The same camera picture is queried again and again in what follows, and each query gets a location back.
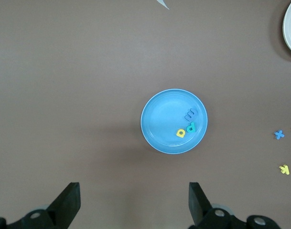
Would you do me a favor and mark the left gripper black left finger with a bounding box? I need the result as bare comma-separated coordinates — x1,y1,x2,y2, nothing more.
0,182,81,229

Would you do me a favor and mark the small white paper scrap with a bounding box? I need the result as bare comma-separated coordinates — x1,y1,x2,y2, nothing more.
156,0,170,10

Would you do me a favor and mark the yellow foam letter k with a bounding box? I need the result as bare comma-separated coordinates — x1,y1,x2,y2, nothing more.
279,164,291,176

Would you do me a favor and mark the blue foam letter m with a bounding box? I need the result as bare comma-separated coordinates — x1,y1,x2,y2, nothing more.
184,108,198,120

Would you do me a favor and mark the blue plate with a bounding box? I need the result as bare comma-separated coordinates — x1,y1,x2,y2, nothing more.
140,88,208,155

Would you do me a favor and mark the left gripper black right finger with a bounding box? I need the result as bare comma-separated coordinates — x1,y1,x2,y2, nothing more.
188,182,282,229

